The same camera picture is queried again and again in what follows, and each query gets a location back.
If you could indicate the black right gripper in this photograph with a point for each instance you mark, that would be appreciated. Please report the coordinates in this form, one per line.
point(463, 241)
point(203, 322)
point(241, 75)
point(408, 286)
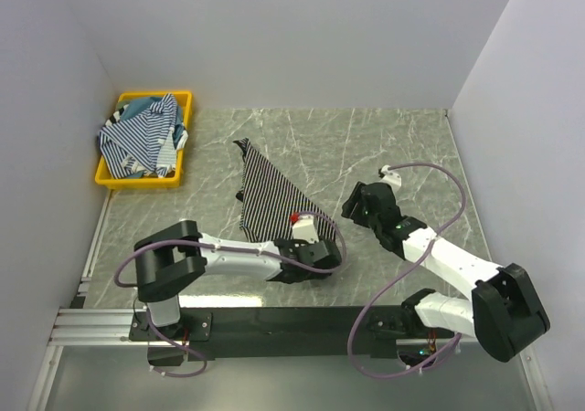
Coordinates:
point(349, 205)

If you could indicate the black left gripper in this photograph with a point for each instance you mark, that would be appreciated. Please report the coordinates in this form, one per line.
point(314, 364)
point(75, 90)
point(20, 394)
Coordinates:
point(315, 275)

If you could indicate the black striped tank top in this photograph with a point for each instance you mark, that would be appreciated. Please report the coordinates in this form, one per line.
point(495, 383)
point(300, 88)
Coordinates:
point(268, 198)

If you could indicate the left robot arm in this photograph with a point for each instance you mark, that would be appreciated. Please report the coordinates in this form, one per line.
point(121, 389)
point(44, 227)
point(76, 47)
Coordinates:
point(171, 259)

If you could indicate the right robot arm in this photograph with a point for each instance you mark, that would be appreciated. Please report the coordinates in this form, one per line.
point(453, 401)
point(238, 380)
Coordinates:
point(498, 305)

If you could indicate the light striped tank top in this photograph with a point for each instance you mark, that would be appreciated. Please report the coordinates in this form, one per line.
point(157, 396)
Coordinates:
point(167, 157)

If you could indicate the blue white striped tank top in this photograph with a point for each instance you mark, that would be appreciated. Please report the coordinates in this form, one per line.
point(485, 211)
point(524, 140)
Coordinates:
point(131, 147)

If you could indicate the teal tank top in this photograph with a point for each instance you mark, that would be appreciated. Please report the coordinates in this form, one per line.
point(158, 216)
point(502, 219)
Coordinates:
point(136, 106)

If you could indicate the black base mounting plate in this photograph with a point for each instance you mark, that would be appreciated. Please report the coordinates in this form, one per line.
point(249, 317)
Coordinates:
point(244, 332)

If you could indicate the yellow plastic bin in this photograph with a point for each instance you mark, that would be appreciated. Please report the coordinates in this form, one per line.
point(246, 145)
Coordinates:
point(103, 177)

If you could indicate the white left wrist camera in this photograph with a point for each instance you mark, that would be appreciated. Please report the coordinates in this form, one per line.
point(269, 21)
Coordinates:
point(303, 228)

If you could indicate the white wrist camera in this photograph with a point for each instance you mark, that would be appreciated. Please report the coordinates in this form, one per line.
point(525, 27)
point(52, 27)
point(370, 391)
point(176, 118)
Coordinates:
point(303, 228)
point(390, 177)

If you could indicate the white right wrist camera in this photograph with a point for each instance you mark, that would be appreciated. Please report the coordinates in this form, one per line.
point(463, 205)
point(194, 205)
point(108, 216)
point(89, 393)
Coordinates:
point(390, 177)

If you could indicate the aluminium extrusion rail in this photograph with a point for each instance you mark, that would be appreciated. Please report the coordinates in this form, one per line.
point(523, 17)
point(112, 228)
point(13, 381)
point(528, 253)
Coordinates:
point(91, 327)

